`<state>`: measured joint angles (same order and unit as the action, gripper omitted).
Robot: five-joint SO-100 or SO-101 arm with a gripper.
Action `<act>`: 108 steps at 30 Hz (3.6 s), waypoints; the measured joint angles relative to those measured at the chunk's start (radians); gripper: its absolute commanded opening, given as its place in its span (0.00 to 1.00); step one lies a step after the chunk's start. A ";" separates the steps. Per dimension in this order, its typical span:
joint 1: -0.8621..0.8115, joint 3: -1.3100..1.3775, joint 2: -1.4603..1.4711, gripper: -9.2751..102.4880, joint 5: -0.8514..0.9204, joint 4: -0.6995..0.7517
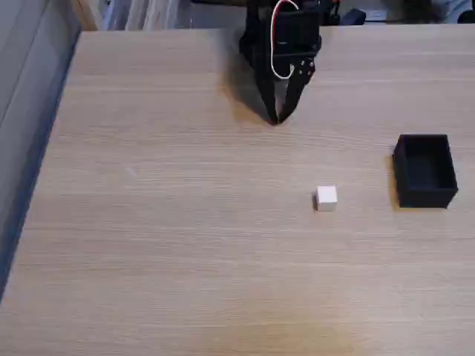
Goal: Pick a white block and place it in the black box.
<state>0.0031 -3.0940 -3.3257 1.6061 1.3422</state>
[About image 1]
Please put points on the light wooden beam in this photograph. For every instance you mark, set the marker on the light wooden beam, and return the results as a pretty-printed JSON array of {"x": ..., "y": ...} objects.
[{"x": 87, "y": 13}]

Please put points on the dark blue object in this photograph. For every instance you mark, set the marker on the dark blue object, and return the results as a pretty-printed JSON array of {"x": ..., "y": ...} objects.
[{"x": 352, "y": 16}]

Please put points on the white cube block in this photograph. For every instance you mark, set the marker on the white cube block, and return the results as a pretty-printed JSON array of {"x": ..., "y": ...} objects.
[{"x": 327, "y": 199}]

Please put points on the black open box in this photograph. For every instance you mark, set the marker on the black open box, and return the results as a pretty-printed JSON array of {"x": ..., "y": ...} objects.
[{"x": 425, "y": 170}]

